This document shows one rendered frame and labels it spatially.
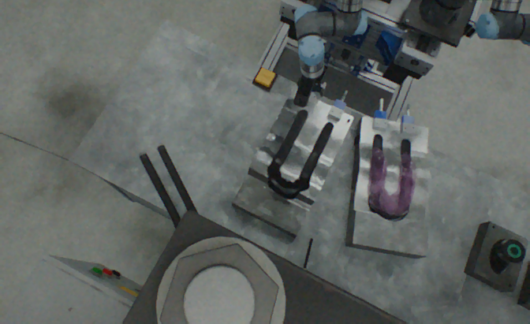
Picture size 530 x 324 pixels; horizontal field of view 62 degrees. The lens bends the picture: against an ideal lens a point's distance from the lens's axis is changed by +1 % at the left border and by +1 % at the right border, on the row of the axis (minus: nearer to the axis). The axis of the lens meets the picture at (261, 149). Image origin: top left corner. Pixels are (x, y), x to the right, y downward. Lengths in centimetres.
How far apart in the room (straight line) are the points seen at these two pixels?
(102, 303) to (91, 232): 159
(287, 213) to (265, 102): 47
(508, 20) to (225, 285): 125
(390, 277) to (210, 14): 196
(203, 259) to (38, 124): 249
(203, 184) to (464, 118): 181
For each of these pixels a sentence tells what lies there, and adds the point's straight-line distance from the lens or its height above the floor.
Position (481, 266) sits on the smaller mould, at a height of 87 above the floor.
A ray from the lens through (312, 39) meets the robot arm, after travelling 134.
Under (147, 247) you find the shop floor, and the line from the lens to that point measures 248.
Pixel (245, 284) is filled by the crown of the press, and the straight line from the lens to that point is 37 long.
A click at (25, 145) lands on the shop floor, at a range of 281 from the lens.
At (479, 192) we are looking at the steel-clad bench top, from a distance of 190.
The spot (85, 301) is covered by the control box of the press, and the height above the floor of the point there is 147.
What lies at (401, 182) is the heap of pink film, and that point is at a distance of 166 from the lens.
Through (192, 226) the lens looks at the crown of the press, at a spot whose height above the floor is 200.
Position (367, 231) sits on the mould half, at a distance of 159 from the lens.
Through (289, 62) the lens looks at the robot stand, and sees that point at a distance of 254.
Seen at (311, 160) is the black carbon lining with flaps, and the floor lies 89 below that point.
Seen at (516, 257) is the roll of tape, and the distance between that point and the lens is 180.
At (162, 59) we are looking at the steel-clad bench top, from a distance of 188.
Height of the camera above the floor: 242
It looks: 72 degrees down
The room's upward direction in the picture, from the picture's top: 10 degrees clockwise
